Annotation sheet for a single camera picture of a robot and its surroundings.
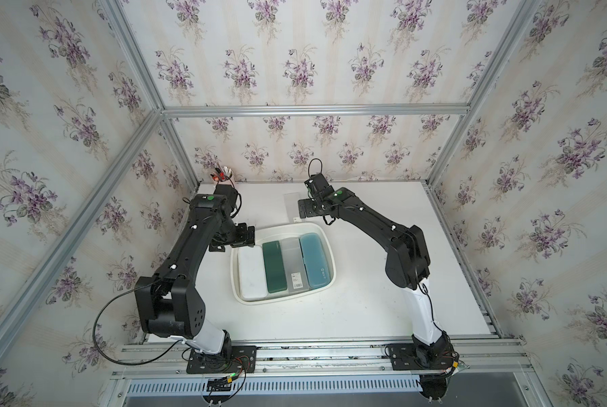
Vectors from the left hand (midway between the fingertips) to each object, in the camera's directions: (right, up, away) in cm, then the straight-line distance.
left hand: (242, 245), depth 81 cm
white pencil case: (+2, -11, +7) cm, 13 cm away
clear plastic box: (+17, -10, +8) cm, 21 cm away
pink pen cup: (-15, +25, +25) cm, 38 cm away
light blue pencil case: (+24, -7, +10) cm, 27 cm away
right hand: (+23, +12, +13) cm, 29 cm away
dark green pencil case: (+10, -11, +8) cm, 17 cm away
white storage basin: (+15, +3, +20) cm, 25 cm away
